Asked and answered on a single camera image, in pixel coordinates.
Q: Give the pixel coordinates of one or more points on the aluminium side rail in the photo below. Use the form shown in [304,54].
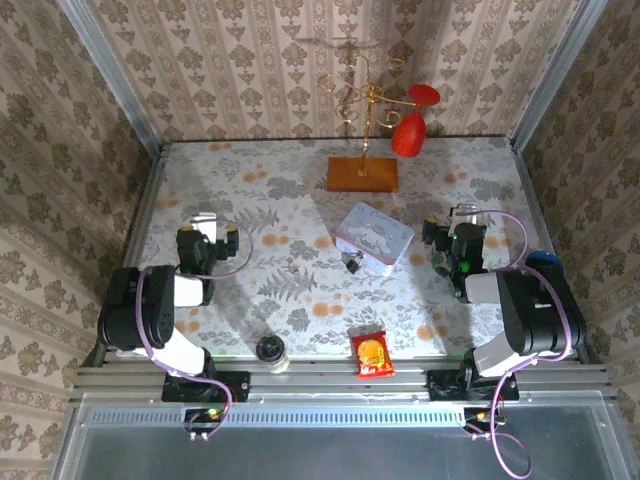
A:
[530,185]
[145,200]

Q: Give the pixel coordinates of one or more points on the aluminium front rail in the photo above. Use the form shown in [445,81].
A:
[320,382]

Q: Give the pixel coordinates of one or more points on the small controller board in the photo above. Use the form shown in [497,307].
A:
[205,415]
[482,416]

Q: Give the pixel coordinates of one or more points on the red snack packet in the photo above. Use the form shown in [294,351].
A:
[372,352]

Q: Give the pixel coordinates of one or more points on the cartoon print tin box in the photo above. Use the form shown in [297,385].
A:
[375,230]

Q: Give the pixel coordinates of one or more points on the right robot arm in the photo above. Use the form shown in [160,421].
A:
[530,320]

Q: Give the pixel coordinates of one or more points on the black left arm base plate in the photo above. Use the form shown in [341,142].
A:
[235,385]

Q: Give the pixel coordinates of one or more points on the floral table mat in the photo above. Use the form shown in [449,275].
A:
[225,165]

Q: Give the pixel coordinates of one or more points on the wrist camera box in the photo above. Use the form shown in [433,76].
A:
[206,227]
[462,212]

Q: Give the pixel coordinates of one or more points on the aluminium frame post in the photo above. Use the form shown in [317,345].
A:
[555,75]
[115,75]

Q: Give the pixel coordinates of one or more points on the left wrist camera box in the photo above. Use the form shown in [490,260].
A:
[206,227]

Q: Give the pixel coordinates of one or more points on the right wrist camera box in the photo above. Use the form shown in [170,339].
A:
[462,212]

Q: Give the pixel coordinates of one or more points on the blue enamel mug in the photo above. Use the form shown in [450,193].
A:
[542,259]

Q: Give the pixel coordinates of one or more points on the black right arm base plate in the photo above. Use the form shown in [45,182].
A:
[440,387]

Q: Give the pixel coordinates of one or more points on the grey metal tray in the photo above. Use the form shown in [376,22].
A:
[325,455]

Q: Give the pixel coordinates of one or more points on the small black cube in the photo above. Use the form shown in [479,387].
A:
[354,266]

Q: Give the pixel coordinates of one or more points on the red wine glass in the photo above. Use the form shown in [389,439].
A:
[407,135]

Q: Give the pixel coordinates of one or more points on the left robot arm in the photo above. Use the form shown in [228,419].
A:
[135,320]

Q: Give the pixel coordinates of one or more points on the glass jar black lid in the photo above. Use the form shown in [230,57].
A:
[270,347]

